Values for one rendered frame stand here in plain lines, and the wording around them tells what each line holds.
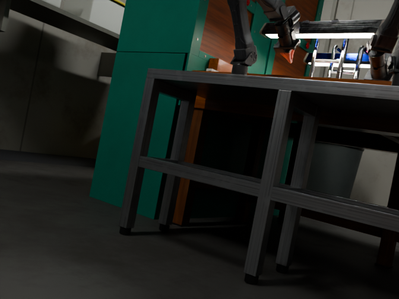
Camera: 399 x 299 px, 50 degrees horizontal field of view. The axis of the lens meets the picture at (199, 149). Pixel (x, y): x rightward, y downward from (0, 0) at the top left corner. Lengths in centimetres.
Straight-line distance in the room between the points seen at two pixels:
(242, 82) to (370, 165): 324
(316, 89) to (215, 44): 107
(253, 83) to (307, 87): 19
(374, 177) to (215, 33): 273
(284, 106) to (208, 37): 99
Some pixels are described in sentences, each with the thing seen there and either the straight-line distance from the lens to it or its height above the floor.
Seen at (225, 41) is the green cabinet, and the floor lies 98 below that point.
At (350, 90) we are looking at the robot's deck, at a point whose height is 65.
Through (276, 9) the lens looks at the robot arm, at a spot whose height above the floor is 100.
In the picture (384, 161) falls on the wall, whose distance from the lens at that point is 458.
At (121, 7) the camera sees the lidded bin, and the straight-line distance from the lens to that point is 351.
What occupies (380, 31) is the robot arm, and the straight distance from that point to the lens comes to 178.
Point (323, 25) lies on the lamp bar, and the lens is 223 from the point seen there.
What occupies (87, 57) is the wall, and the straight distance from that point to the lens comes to 412.
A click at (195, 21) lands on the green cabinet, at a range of 220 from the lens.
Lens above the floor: 41
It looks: 1 degrees down
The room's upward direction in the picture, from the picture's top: 11 degrees clockwise
